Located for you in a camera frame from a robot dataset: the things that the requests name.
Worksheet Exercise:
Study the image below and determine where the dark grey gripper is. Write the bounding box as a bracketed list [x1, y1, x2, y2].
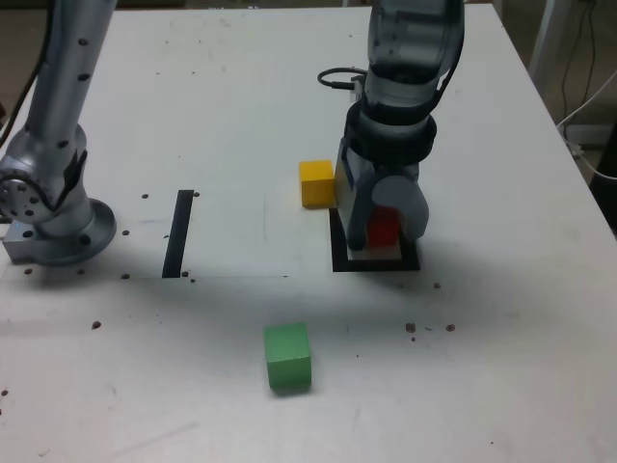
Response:
[335, 138, 430, 253]

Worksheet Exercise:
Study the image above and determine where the red cube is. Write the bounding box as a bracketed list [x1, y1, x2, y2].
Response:
[366, 205, 402, 250]

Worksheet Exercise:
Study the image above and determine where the yellow cube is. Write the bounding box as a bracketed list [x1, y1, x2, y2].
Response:
[298, 159, 337, 209]

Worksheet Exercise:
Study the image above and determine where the green cube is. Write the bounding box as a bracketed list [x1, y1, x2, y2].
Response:
[262, 322, 313, 390]

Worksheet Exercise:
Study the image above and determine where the black tape square outline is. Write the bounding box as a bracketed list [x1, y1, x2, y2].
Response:
[329, 206, 421, 273]

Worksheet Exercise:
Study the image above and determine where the black tape strip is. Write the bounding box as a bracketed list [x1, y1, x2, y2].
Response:
[162, 189, 195, 280]

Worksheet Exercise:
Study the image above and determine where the black camera cable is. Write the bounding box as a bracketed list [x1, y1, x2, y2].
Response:
[316, 67, 370, 92]

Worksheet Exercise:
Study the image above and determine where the white cable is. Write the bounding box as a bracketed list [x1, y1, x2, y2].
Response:
[557, 70, 617, 180]

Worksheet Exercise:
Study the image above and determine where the white metal frame leg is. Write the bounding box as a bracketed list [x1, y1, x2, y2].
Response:
[528, 0, 573, 83]

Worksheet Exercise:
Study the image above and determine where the black hanging cable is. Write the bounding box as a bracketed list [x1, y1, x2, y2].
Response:
[561, 0, 599, 122]

